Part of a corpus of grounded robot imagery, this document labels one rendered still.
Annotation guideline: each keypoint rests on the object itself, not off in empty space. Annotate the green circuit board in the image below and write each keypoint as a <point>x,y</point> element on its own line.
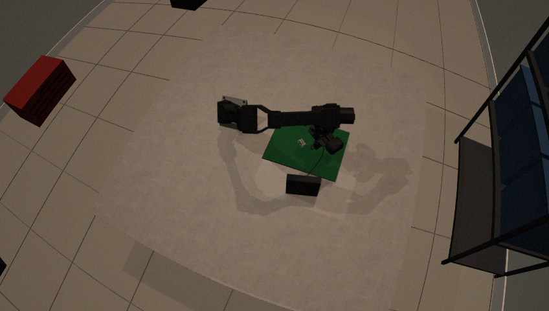
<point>291,146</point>

